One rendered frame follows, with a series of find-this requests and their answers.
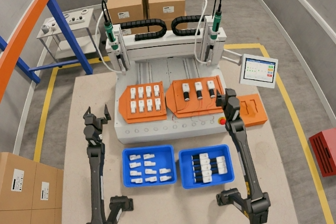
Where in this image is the blue plastic tray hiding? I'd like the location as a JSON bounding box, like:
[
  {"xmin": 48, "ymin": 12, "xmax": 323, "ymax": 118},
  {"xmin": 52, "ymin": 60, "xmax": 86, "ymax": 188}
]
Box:
[
  {"xmin": 122, "ymin": 145, "xmax": 177, "ymax": 187},
  {"xmin": 178, "ymin": 144, "xmax": 235, "ymax": 189}
]

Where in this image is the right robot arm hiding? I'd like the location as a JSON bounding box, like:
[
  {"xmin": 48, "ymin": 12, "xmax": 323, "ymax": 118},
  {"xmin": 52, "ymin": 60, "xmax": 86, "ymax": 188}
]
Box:
[{"xmin": 217, "ymin": 89, "xmax": 271, "ymax": 224}]

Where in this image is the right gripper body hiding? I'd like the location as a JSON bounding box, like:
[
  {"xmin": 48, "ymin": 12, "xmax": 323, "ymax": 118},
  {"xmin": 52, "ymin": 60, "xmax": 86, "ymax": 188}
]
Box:
[{"xmin": 216, "ymin": 94, "xmax": 225, "ymax": 107}]

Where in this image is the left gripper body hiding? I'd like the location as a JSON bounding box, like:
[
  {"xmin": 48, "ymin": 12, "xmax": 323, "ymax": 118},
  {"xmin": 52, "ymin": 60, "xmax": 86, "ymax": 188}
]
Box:
[{"xmin": 95, "ymin": 115, "xmax": 111, "ymax": 124}]

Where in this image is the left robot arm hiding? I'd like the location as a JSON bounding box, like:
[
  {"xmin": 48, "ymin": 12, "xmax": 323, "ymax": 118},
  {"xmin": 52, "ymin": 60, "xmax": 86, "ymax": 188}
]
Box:
[{"xmin": 83, "ymin": 113, "xmax": 134, "ymax": 224}]

